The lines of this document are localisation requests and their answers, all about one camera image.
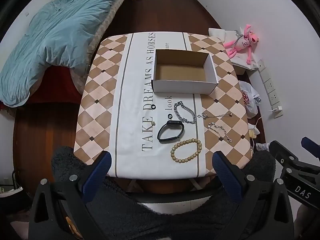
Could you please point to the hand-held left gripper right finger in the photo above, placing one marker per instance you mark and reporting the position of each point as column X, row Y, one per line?
column 221, row 165

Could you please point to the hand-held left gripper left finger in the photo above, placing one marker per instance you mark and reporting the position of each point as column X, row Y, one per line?
column 101, row 165

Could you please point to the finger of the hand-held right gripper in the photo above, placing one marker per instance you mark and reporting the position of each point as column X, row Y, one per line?
column 310, row 145
column 282, row 152

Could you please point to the black wristband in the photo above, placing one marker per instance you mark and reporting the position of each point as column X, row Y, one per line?
column 173, row 122

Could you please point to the cardboard box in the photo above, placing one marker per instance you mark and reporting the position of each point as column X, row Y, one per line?
column 185, row 86

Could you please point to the person's right forearm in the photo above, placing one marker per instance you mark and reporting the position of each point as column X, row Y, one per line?
column 300, row 217

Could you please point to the yellowish small packet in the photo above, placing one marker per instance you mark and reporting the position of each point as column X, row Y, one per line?
column 253, row 133

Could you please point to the white charger plug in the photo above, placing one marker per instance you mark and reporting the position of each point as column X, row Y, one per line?
column 278, row 112

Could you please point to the person's dark fuzzy pants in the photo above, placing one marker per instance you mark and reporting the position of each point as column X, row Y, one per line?
column 125, row 217

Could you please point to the white plastic bag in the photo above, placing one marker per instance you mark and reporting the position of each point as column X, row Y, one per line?
column 250, row 100

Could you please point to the white power strip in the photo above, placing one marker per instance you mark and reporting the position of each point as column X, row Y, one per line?
column 268, row 82

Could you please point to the checkered lettered tablecloth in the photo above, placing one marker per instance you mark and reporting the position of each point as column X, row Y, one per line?
column 135, row 80

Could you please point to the red bed sheet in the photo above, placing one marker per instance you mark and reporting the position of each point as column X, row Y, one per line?
column 55, row 85

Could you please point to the pink plush toy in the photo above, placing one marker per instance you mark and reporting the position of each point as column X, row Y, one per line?
column 243, row 42

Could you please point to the patterned bed mattress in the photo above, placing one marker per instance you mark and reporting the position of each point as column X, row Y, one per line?
column 100, row 35

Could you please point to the light blue blanket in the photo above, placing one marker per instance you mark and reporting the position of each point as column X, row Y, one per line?
column 57, row 35

